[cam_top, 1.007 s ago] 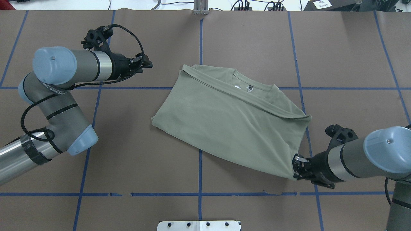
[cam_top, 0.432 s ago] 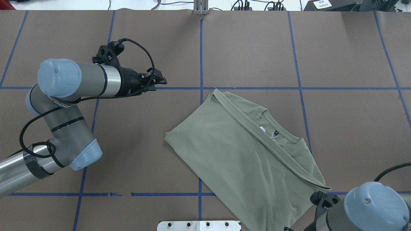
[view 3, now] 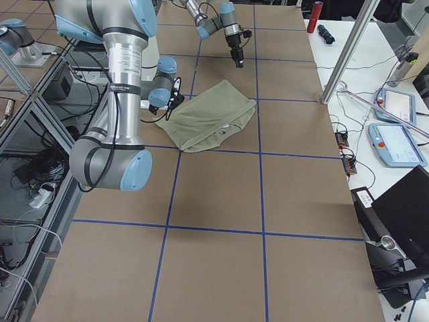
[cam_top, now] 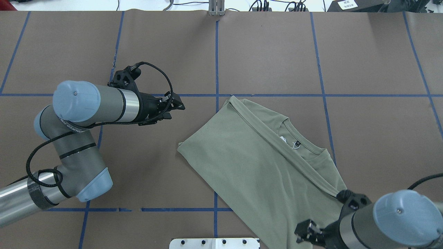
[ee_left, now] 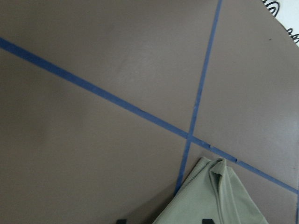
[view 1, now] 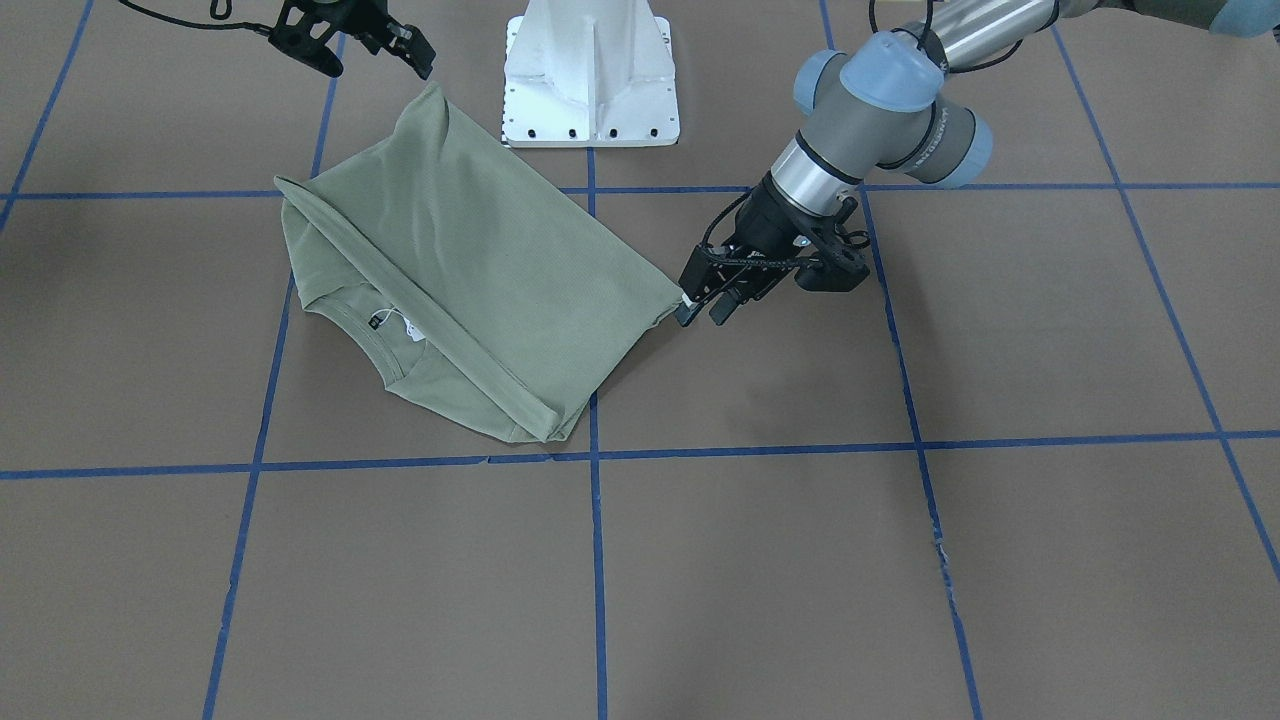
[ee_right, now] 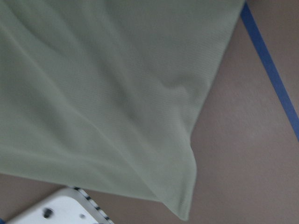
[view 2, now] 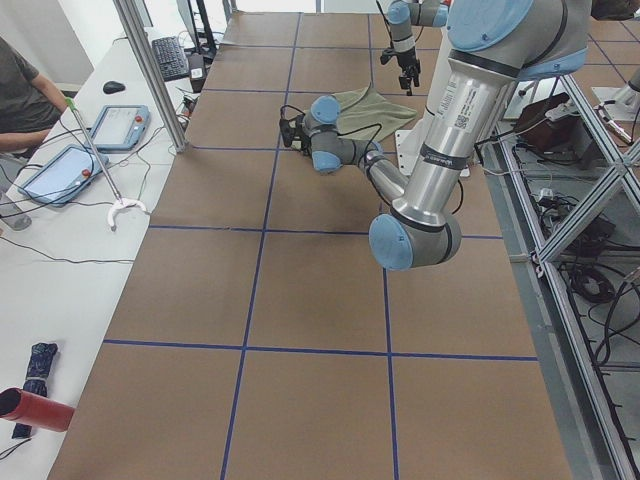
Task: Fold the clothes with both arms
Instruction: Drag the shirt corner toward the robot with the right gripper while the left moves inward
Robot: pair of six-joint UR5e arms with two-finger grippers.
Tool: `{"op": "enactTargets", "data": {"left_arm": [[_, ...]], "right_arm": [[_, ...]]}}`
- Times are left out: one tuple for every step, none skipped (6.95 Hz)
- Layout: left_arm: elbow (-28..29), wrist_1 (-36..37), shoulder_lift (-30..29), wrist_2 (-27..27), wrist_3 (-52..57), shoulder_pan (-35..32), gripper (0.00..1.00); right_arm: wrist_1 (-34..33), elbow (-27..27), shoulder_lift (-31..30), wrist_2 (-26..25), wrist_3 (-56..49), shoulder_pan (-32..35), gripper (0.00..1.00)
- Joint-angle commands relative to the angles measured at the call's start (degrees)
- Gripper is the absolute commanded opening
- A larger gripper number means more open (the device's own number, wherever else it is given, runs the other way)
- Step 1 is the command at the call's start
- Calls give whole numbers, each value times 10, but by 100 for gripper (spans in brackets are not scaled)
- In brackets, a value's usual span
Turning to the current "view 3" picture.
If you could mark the red cylindrical bottle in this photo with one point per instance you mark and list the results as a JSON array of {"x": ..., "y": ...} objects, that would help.
[{"x": 314, "y": 16}]

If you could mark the olive green long-sleeve shirt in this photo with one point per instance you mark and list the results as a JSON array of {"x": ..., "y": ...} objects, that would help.
[{"x": 208, "y": 119}]

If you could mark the brown paper table cover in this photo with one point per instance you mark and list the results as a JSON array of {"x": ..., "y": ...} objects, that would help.
[{"x": 261, "y": 229}]

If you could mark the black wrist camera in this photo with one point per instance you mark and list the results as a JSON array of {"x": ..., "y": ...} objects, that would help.
[
  {"x": 246, "y": 33},
  {"x": 176, "y": 87}
]

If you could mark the black monitor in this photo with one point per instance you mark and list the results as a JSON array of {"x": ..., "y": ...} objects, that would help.
[{"x": 403, "y": 209}]

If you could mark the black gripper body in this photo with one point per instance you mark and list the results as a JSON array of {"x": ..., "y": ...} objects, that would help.
[
  {"x": 153, "y": 108},
  {"x": 232, "y": 43}
]

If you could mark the orange black connector board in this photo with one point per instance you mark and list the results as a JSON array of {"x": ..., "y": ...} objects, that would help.
[{"x": 348, "y": 157}]

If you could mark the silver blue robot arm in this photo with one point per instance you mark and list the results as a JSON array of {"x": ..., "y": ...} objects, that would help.
[
  {"x": 112, "y": 155},
  {"x": 225, "y": 20}
]

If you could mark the aluminium frame post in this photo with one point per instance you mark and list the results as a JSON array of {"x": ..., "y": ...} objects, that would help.
[{"x": 363, "y": 18}]

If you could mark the upper teach pendant tablet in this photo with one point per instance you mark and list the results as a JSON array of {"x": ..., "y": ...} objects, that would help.
[{"x": 400, "y": 104}]

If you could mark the white power strip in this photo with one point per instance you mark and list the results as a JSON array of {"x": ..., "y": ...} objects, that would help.
[{"x": 41, "y": 199}]

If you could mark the lower teach pendant tablet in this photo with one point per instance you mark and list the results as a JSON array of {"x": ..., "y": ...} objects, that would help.
[{"x": 395, "y": 146}]

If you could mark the dark blue folded cloth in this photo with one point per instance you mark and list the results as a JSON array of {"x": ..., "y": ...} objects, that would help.
[{"x": 325, "y": 35}]

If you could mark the spare grey robot arm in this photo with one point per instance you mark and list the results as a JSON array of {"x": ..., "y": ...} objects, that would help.
[{"x": 18, "y": 42}]

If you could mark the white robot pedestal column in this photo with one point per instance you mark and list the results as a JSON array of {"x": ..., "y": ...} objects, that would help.
[{"x": 150, "y": 55}]

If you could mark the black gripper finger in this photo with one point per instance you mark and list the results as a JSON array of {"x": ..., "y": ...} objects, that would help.
[{"x": 239, "y": 63}]

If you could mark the black box with label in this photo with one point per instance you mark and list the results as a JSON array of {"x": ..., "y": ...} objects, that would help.
[{"x": 366, "y": 215}]

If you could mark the teach pendant tablet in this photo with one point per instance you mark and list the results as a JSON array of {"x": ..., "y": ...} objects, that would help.
[
  {"x": 395, "y": 146},
  {"x": 400, "y": 104}
]

